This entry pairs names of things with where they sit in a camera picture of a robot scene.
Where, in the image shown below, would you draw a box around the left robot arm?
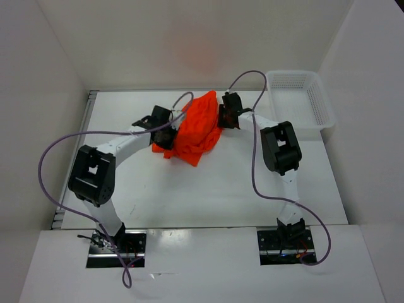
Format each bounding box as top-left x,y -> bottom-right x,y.
68,105 -> 186,253

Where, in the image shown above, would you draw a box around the aluminium table edge rail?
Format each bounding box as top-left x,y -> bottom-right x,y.
51,90 -> 99,230

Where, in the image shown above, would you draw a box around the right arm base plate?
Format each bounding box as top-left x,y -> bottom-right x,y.
256,227 -> 317,266

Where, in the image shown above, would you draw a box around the orange shorts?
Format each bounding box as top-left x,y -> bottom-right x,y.
151,90 -> 222,167

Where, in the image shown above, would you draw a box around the white plastic basket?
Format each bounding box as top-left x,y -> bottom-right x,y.
266,70 -> 336,131

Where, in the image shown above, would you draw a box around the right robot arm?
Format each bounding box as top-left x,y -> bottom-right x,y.
218,92 -> 306,250

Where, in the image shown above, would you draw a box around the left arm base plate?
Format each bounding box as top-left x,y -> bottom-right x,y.
78,230 -> 147,269

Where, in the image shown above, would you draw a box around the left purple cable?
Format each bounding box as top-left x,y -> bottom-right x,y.
38,92 -> 194,289

